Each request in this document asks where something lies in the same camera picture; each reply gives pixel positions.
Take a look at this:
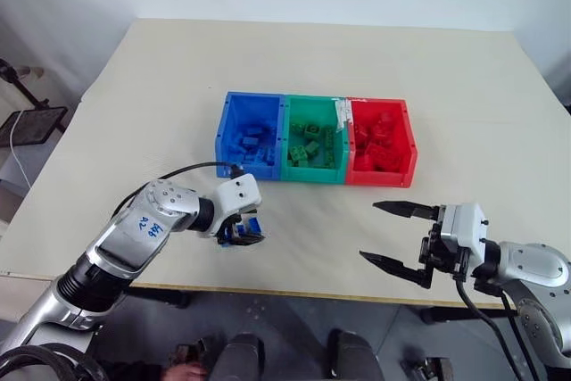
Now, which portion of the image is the dark rounded shape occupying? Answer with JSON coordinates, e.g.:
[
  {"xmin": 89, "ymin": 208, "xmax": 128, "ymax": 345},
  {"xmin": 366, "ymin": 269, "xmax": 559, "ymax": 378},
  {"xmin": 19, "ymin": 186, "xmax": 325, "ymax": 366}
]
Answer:
[
  {"xmin": 221, "ymin": 331, "xmax": 265, "ymax": 381},
  {"xmin": 327, "ymin": 329, "xmax": 383, "ymax": 381}
]

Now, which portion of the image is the black mesh tray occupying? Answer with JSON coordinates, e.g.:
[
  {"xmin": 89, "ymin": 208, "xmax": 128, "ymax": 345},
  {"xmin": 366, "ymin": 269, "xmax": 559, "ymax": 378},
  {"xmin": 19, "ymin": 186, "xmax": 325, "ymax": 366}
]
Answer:
[{"xmin": 0, "ymin": 105, "xmax": 70, "ymax": 148}]

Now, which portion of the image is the dark mechanical foot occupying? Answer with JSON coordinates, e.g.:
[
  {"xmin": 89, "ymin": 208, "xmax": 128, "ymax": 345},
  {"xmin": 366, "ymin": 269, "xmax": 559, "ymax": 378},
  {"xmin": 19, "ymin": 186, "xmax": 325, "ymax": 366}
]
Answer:
[
  {"xmin": 175, "ymin": 335, "xmax": 216, "ymax": 374},
  {"xmin": 400, "ymin": 355, "xmax": 452, "ymax": 381}
]

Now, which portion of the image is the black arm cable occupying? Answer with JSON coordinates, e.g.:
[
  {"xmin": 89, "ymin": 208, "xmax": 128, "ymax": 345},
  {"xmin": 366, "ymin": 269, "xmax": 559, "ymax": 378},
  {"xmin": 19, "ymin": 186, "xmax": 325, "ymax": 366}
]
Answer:
[
  {"xmin": 111, "ymin": 162, "xmax": 245, "ymax": 221},
  {"xmin": 454, "ymin": 277, "xmax": 539, "ymax": 381}
]

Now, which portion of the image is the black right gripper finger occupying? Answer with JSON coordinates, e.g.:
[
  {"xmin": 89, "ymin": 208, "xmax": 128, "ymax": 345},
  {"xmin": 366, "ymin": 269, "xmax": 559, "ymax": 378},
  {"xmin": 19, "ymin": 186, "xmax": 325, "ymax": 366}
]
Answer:
[
  {"xmin": 359, "ymin": 250, "xmax": 432, "ymax": 289},
  {"xmin": 372, "ymin": 200, "xmax": 442, "ymax": 222}
]

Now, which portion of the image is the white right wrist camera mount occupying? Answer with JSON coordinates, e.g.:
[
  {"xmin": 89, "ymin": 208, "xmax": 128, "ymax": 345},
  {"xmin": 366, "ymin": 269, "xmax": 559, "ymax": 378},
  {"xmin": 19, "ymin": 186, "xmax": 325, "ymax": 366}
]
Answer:
[{"xmin": 439, "ymin": 202, "xmax": 491, "ymax": 261}]

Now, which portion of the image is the white tape strip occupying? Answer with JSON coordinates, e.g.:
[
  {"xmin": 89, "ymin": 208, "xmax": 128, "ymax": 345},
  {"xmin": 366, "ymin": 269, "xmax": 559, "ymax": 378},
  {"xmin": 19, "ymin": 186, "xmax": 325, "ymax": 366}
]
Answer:
[{"xmin": 334, "ymin": 97, "xmax": 354, "ymax": 133}]

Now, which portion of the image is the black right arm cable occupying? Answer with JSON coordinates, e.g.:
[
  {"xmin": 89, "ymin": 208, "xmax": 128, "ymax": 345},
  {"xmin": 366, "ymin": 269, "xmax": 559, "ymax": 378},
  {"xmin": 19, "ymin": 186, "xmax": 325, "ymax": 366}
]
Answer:
[{"xmin": 454, "ymin": 277, "xmax": 539, "ymax": 381}]

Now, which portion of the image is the black tripod stand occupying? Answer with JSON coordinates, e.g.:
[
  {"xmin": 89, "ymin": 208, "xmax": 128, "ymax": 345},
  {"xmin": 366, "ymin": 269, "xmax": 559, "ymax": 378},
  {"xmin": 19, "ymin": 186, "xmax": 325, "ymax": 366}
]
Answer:
[{"xmin": 0, "ymin": 58, "xmax": 51, "ymax": 109}]

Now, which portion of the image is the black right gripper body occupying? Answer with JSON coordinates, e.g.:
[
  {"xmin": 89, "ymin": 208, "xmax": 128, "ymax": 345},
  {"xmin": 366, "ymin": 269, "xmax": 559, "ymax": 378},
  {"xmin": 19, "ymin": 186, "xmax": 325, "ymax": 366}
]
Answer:
[{"xmin": 418, "ymin": 219, "xmax": 470, "ymax": 283}]

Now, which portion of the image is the black cable bundle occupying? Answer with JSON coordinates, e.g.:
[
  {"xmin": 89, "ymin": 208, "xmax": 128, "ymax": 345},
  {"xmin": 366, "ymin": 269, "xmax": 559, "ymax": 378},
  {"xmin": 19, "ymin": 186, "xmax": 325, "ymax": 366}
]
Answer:
[{"xmin": 0, "ymin": 343, "xmax": 107, "ymax": 381}]

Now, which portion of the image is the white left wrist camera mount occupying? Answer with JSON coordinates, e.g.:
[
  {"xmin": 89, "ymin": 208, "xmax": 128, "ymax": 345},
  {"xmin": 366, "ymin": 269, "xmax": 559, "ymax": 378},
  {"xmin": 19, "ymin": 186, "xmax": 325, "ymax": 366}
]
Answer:
[{"xmin": 209, "ymin": 174, "xmax": 263, "ymax": 239}]

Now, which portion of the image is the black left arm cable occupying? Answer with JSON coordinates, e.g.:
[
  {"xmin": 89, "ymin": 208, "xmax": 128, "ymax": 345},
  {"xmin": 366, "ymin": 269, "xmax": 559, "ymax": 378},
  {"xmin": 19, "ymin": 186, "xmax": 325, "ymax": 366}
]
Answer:
[{"xmin": 111, "ymin": 162, "xmax": 245, "ymax": 221}]

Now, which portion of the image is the thin white cable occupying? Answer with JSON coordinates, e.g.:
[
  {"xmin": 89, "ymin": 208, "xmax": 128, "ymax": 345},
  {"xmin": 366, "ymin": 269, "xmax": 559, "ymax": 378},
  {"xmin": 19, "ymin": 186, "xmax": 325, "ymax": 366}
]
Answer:
[{"xmin": 8, "ymin": 111, "xmax": 33, "ymax": 189}]

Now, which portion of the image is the red plastic bin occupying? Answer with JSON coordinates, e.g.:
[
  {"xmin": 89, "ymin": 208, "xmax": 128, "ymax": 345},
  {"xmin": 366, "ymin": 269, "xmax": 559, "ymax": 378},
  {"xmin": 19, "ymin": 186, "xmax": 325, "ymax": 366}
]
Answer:
[{"xmin": 344, "ymin": 97, "xmax": 419, "ymax": 189}]

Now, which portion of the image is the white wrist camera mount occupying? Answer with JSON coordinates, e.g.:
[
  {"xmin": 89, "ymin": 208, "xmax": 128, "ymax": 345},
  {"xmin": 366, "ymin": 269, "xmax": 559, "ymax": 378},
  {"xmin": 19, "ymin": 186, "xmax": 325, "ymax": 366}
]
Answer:
[
  {"xmin": 209, "ymin": 174, "xmax": 263, "ymax": 239},
  {"xmin": 439, "ymin": 202, "xmax": 491, "ymax": 261}
]

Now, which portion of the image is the blue plastic bin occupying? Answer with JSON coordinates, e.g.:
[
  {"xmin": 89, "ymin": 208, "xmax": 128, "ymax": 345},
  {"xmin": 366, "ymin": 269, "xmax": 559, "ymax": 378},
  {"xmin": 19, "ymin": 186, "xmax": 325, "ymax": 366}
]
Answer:
[{"xmin": 215, "ymin": 90, "xmax": 286, "ymax": 181}]

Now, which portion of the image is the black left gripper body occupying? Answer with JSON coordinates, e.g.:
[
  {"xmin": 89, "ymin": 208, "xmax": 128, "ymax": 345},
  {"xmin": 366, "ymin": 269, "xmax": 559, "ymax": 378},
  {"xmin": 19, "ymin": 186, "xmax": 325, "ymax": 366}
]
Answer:
[{"xmin": 217, "ymin": 207, "xmax": 260, "ymax": 239}]

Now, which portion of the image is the black table frame bar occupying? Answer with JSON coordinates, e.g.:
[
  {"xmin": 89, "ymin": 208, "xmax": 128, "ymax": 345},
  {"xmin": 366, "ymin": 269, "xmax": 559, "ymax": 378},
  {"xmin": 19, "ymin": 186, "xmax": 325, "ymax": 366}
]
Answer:
[{"xmin": 421, "ymin": 303, "xmax": 521, "ymax": 325}]

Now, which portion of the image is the green plastic bin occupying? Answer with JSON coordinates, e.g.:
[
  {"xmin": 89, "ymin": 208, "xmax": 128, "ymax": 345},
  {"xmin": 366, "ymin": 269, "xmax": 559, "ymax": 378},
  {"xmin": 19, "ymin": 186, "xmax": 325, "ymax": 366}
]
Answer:
[{"xmin": 279, "ymin": 94, "xmax": 352, "ymax": 185}]

